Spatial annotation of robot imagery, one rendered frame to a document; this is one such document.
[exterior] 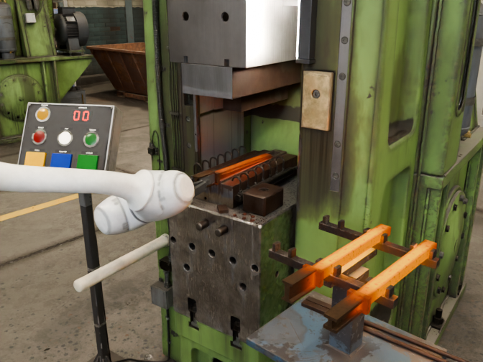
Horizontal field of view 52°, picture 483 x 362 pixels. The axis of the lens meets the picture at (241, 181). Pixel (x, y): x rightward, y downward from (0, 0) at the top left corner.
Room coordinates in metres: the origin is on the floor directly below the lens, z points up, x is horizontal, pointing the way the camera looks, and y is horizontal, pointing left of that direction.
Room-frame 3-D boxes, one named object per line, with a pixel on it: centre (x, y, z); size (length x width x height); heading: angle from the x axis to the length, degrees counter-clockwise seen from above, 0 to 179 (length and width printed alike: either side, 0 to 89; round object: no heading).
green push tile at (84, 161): (1.65, 0.54, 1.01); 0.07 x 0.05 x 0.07; 80
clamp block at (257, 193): (1.48, -0.07, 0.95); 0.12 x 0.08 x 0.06; 145
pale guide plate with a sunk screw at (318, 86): (1.46, -0.22, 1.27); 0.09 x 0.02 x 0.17; 55
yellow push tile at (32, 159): (1.69, 0.74, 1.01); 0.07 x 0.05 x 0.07; 80
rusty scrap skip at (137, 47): (8.64, 1.60, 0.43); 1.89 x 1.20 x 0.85; 47
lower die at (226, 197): (1.71, -0.01, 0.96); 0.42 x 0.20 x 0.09; 145
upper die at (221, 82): (1.71, -0.01, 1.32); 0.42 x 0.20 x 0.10; 145
